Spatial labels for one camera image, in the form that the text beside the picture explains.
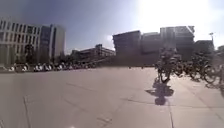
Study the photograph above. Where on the dark building complex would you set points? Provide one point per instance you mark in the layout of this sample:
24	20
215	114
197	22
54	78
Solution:
150	45

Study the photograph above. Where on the glass tower building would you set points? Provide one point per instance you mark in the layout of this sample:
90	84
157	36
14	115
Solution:
53	41

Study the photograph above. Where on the low wide building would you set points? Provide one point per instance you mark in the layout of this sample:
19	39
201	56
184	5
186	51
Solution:
95	52

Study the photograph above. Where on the person on bicycle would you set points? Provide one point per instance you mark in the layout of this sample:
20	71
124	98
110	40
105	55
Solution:
165	63

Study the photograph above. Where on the long row of scooters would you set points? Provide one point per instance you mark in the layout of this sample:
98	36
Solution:
43	67

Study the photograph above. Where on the grey paved plaza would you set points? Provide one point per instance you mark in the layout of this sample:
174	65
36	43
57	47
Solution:
100	96

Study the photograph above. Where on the street lamp post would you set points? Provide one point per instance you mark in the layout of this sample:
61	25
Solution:
211	37

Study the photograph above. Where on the pale building with windows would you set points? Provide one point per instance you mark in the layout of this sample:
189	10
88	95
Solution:
15	36

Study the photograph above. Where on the row of parked bicycles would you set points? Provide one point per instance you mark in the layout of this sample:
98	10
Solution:
200	68

